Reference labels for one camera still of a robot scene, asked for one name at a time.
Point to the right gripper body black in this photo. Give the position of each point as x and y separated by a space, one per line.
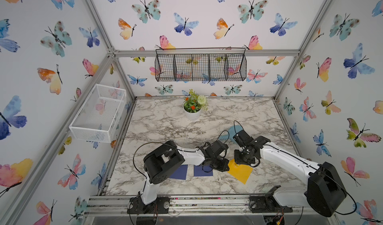
240 157

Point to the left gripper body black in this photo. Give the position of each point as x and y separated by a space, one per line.
217 163

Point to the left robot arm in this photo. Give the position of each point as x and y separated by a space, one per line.
164 161

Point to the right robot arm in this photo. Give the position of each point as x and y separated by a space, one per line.
323 190

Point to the left navy envelope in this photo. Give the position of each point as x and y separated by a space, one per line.
180 173

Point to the potted flower plant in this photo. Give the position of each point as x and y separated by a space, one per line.
194 104

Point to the black wire wall basket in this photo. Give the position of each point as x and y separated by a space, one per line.
200 64

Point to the white mesh wall basket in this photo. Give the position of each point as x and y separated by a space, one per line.
98 116

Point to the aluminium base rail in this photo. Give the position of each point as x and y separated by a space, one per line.
191 205

